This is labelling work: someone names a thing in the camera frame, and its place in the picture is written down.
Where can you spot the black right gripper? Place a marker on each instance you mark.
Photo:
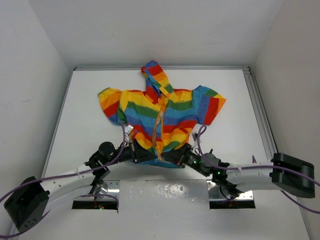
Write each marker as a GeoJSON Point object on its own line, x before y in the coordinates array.
{"type": "Point", "coordinates": [172, 156]}

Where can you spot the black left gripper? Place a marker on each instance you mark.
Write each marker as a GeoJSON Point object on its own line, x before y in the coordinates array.
{"type": "Point", "coordinates": [140, 154]}

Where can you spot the rainbow striped hooded jacket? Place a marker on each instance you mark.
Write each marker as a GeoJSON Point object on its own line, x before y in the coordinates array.
{"type": "Point", "coordinates": [162, 116]}

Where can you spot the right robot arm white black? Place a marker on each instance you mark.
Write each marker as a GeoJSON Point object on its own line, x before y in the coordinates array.
{"type": "Point", "coordinates": [282, 173]}

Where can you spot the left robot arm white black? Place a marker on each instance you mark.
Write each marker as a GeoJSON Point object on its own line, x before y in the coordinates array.
{"type": "Point", "coordinates": [29, 202]}

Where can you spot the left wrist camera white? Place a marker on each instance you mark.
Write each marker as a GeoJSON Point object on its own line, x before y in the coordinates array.
{"type": "Point", "coordinates": [128, 129]}

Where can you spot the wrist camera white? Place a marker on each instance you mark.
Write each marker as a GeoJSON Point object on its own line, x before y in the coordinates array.
{"type": "Point", "coordinates": [128, 129]}
{"type": "Point", "coordinates": [195, 136]}

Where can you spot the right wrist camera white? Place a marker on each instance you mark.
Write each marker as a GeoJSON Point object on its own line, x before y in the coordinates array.
{"type": "Point", "coordinates": [195, 136]}

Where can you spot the silver metal base plate left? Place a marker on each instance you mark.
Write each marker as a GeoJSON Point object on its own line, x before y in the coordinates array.
{"type": "Point", "coordinates": [105, 191]}

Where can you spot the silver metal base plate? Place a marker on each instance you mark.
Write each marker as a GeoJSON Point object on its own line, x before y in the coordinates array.
{"type": "Point", "coordinates": [105, 191]}
{"type": "Point", "coordinates": [217, 195]}

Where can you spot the silver metal base plate right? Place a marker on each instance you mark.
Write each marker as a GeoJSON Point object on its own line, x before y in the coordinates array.
{"type": "Point", "coordinates": [217, 195]}

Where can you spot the aluminium frame rail right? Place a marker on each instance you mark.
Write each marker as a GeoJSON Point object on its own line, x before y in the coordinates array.
{"type": "Point", "coordinates": [266, 134]}

